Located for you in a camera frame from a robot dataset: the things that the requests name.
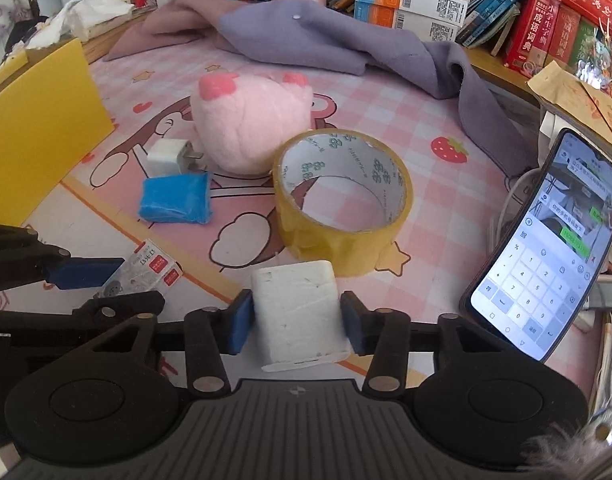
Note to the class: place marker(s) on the black smartphone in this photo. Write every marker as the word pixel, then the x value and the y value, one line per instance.
pixel 536 260

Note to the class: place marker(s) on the brown paper envelope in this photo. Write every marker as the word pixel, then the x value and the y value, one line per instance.
pixel 576 100

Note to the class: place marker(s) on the purple fleece cloth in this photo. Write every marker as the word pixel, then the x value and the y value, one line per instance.
pixel 336 35

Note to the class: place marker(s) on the pink printed tablecloth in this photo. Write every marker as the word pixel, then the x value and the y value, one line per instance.
pixel 411 110

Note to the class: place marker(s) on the pile of papers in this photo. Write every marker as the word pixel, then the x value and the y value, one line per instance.
pixel 551 122

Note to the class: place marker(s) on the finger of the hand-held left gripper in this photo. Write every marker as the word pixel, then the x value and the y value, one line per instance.
pixel 105 310
pixel 85 272

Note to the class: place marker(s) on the white charger adapter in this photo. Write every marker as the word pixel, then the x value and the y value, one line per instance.
pixel 296 315

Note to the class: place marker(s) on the row of children's books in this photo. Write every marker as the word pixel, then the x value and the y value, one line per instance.
pixel 501 5

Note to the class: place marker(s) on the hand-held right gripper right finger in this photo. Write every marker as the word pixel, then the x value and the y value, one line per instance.
pixel 352 325

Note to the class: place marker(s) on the yellow cardboard box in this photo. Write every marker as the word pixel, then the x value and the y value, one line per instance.
pixel 35 150

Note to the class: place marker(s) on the pile of clothes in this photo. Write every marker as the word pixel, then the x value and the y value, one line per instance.
pixel 15 35

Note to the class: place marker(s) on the colourful ornament bundle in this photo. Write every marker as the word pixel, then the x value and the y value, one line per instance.
pixel 608 60

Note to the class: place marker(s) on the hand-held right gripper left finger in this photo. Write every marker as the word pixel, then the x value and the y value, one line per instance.
pixel 240 325

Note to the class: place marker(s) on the yellow tape roll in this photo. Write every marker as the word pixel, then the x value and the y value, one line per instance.
pixel 336 250

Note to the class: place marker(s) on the pink plush toy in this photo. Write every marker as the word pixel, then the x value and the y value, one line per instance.
pixel 246 125

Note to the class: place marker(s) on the blue packet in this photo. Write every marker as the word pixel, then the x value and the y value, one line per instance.
pixel 173 199

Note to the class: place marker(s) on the thick red dictionary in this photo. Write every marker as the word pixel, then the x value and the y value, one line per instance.
pixel 531 35

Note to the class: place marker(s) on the grey fluffy trim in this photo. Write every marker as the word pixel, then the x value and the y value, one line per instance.
pixel 566 440

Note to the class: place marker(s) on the small red white carton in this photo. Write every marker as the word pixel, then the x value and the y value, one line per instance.
pixel 145 272

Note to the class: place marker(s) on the red tan spined dictionary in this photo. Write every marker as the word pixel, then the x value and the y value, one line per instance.
pixel 566 35

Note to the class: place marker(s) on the white plastic bag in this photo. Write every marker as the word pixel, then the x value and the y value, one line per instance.
pixel 90 12

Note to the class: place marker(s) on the small white wall plug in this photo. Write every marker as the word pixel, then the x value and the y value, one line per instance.
pixel 165 157

